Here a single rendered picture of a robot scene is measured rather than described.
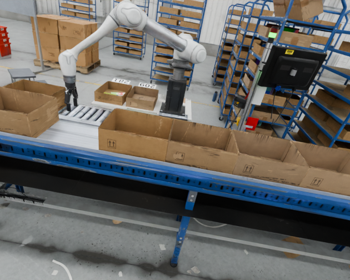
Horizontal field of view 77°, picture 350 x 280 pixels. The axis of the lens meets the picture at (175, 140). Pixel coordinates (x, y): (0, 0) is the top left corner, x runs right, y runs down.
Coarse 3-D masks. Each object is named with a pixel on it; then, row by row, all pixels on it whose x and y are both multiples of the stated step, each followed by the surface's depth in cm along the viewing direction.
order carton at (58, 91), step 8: (24, 80) 194; (16, 88) 189; (24, 88) 198; (32, 88) 198; (40, 88) 197; (48, 88) 196; (56, 88) 195; (64, 88) 192; (56, 96) 182; (64, 96) 195; (64, 104) 197
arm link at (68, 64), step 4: (64, 52) 157; (68, 52) 159; (64, 56) 155; (68, 56) 156; (72, 56) 158; (60, 60) 157; (64, 60) 156; (68, 60) 156; (72, 60) 158; (60, 64) 160; (64, 64) 157; (68, 64) 157; (72, 64) 159; (64, 68) 158; (68, 68) 159; (72, 68) 160; (64, 72) 160; (68, 72) 160; (72, 72) 162
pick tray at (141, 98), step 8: (136, 88) 248; (144, 88) 248; (128, 96) 225; (136, 96) 245; (144, 96) 248; (152, 96) 252; (128, 104) 218; (136, 104) 218; (144, 104) 217; (152, 104) 217
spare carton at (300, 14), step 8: (288, 0) 214; (296, 0) 198; (304, 0) 191; (312, 0) 190; (320, 0) 190; (296, 8) 204; (304, 8) 194; (312, 8) 193; (320, 8) 193; (288, 16) 228; (296, 16) 209; (304, 16) 197; (312, 16) 196
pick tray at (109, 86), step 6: (108, 84) 248; (114, 84) 248; (120, 84) 247; (126, 84) 247; (96, 90) 218; (102, 90) 235; (108, 90) 247; (114, 90) 250; (120, 90) 251; (126, 90) 250; (96, 96) 216; (102, 96) 216; (108, 96) 215; (114, 96) 214; (120, 96) 214; (126, 96) 229; (108, 102) 218; (114, 102) 218; (120, 102) 217
